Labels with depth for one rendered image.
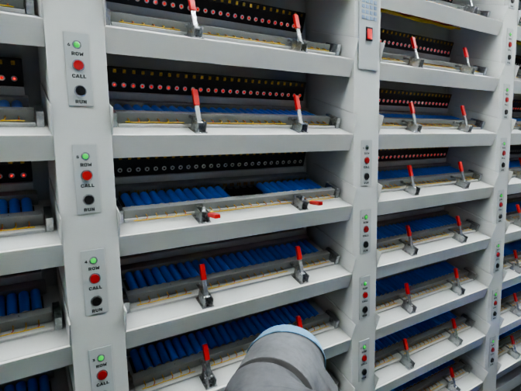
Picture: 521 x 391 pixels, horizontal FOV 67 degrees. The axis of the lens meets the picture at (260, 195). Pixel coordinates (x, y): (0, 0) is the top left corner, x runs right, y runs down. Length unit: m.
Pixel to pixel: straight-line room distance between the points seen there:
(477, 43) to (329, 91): 0.73
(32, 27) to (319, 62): 0.61
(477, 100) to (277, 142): 0.95
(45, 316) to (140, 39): 0.55
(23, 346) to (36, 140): 0.36
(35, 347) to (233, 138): 0.54
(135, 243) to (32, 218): 0.19
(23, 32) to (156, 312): 0.57
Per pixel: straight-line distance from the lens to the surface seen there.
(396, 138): 1.20
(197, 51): 0.85
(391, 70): 1.20
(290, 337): 0.61
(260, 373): 0.52
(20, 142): 0.76
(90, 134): 0.77
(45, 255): 0.78
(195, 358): 1.01
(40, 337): 0.87
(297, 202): 0.99
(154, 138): 0.79
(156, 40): 0.83
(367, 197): 1.12
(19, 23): 0.79
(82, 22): 0.80
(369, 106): 1.12
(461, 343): 1.68
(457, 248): 1.51
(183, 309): 0.90
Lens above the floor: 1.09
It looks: 7 degrees down
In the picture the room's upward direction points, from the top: 1 degrees counter-clockwise
